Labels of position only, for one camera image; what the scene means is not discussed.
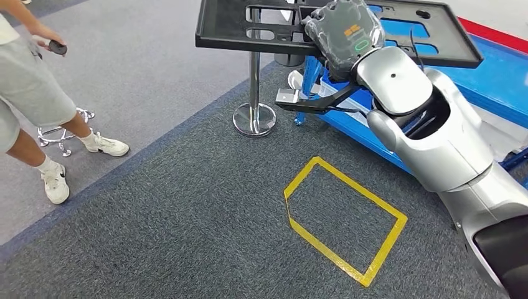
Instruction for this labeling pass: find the person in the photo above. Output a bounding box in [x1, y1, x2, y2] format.
[0, 0, 131, 206]

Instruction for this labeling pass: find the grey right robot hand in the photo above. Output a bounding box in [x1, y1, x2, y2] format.
[301, 0, 387, 82]

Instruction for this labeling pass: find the red barrier belt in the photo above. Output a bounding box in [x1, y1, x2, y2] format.
[456, 16, 528, 55]

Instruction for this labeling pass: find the person's hand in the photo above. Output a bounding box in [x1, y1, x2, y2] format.
[34, 25, 68, 58]

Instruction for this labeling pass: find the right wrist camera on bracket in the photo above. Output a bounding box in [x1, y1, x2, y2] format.
[275, 82, 372, 115]

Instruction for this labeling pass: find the thin black stanchion post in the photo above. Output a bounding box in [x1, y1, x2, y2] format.
[273, 52, 307, 68]

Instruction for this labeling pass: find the yellow floor tape square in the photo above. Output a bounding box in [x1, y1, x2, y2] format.
[283, 156, 409, 288]

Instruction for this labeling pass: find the chrome stanchion post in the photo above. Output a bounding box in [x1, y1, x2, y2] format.
[232, 6, 278, 138]

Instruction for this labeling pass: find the long black plastic part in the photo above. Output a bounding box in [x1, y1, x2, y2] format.
[195, 0, 484, 70]

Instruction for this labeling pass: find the black round handheld device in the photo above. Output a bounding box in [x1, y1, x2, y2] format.
[48, 39, 68, 56]

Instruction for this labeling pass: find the blue metal shelf rack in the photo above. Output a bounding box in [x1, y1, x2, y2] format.
[293, 3, 528, 191]

